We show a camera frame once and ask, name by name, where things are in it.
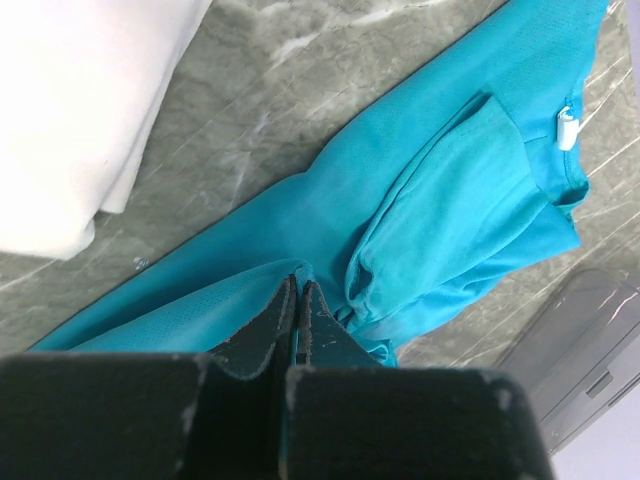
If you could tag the folded white t-shirt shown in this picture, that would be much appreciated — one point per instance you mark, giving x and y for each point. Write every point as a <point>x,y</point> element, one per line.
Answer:
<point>82,83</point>

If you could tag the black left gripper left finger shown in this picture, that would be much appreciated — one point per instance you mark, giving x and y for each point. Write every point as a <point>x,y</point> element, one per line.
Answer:
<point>213,415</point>

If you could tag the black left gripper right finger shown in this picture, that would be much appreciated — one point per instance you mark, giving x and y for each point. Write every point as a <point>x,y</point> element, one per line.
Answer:
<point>348,417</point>

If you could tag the teal t-shirt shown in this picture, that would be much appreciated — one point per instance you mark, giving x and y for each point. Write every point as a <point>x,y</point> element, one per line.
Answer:
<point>465,172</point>

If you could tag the clear plastic bin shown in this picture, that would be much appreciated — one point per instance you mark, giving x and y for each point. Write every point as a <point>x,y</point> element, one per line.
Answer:
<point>579,355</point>

